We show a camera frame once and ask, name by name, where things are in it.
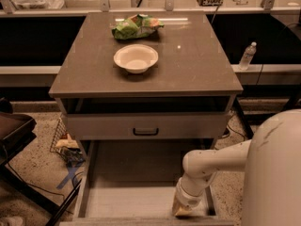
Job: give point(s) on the grey drawer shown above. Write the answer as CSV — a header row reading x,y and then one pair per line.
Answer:
x,y
132,183
146,126

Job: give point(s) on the white paper bowl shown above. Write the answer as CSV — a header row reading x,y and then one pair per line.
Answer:
x,y
136,58

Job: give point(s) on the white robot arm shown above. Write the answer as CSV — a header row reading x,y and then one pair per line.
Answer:
x,y
271,162

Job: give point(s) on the green chip bag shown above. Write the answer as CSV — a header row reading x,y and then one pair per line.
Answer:
x,y
136,27

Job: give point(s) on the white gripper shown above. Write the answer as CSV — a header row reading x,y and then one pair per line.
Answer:
x,y
187,197

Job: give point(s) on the grey drawer cabinet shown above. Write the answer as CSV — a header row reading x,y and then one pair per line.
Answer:
x,y
192,74

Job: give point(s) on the clear plastic water bottle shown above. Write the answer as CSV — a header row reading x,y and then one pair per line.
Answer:
x,y
247,56

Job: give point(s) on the wire basket with items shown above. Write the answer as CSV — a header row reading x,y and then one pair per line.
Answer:
x,y
64,146

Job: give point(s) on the black stand leg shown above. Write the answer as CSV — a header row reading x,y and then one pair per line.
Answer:
x,y
242,117

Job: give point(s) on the dark chair at left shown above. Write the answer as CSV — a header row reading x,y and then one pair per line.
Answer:
x,y
16,132

